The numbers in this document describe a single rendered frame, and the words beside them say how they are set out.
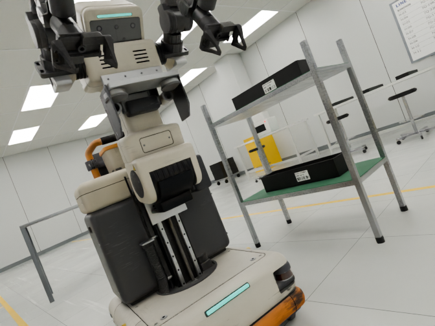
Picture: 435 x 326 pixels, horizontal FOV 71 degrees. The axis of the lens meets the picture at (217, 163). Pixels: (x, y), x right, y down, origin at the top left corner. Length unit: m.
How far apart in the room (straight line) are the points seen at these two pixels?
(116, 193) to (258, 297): 0.68
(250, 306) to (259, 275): 0.11
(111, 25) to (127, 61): 0.12
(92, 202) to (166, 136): 0.40
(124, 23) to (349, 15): 5.97
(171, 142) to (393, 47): 5.79
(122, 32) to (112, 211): 0.67
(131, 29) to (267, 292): 1.07
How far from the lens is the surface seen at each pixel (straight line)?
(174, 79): 1.10
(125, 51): 1.20
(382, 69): 6.66
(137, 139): 1.09
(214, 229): 1.45
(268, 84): 2.01
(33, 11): 1.10
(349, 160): 1.68
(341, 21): 6.95
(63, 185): 10.70
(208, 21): 1.06
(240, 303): 1.16
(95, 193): 1.30
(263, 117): 6.40
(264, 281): 1.21
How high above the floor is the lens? 0.70
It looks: 1 degrees down
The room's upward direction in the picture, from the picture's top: 22 degrees counter-clockwise
